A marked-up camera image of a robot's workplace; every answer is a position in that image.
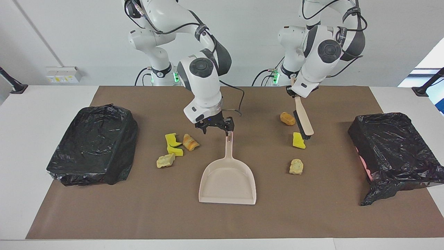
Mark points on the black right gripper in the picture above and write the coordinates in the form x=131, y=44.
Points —
x=212, y=119

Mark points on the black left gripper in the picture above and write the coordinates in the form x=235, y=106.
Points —
x=290, y=91

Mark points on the brown bread roll piece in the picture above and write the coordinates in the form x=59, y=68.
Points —
x=287, y=118

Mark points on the orange striped croissant piece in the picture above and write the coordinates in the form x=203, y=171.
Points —
x=190, y=142

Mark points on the beige hand brush black bristles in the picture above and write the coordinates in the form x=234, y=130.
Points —
x=305, y=119

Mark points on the yellow green sponge block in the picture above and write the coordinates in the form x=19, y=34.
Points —
x=176, y=151

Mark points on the curved yellow sponge piece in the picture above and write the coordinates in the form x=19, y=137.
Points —
x=170, y=139

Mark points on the yellow sponge wedge piece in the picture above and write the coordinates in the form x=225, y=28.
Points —
x=298, y=140

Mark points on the beige plastic dustpan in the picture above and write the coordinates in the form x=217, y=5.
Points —
x=227, y=180

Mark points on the pale paper piece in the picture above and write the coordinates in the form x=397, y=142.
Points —
x=165, y=161

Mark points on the orange striped bread piece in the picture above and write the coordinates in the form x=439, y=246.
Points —
x=296, y=167

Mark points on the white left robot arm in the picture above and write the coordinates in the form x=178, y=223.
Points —
x=314, y=69

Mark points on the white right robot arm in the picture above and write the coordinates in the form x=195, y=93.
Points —
x=203, y=80

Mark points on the black bag lined pink bin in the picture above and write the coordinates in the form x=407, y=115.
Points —
x=392, y=149

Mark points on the brown paper table mat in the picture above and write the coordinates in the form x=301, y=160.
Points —
x=222, y=222

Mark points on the bright window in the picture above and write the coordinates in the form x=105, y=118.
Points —
x=435, y=57

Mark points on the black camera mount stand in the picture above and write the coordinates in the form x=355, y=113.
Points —
x=421, y=91
x=17, y=87

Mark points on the white wall socket box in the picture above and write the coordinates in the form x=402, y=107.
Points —
x=62, y=74

